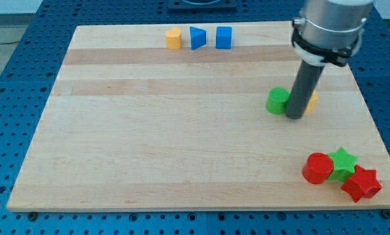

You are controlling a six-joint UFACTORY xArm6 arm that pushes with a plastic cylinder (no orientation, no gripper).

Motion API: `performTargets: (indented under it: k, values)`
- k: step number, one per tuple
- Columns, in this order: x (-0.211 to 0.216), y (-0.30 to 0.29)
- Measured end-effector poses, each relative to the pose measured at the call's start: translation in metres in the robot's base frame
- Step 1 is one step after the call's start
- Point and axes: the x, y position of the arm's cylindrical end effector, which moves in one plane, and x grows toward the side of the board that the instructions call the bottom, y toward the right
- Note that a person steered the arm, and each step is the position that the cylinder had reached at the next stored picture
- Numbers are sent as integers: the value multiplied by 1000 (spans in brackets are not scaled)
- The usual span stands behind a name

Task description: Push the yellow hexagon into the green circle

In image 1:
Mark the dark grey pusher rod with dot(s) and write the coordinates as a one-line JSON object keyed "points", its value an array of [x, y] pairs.
{"points": [[305, 82]]}

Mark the yellow hexagon block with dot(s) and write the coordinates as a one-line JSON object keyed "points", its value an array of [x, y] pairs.
{"points": [[312, 102]]}

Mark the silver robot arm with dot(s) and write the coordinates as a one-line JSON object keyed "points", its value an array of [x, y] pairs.
{"points": [[337, 14]]}

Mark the wooden board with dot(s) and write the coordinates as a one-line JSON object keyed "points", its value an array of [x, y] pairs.
{"points": [[131, 126]]}

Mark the blue triangle block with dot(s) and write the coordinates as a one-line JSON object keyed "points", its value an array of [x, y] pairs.
{"points": [[198, 37]]}

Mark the blue cube block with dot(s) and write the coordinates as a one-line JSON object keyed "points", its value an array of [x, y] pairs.
{"points": [[223, 37]]}

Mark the yellow heart block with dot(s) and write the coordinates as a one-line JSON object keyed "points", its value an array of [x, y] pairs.
{"points": [[173, 38]]}

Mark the green cylinder block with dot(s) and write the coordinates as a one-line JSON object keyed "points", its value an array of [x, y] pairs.
{"points": [[277, 100]]}

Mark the red cylinder block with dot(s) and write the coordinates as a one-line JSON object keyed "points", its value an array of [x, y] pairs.
{"points": [[317, 168]]}

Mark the green star block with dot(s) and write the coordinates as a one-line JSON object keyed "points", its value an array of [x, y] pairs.
{"points": [[343, 165]]}

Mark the red star block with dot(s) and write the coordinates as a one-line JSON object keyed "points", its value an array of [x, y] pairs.
{"points": [[363, 183]]}

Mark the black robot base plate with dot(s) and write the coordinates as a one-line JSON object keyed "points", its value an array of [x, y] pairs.
{"points": [[202, 5]]}

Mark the black cable clamp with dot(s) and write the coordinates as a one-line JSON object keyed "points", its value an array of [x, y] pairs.
{"points": [[318, 46]]}

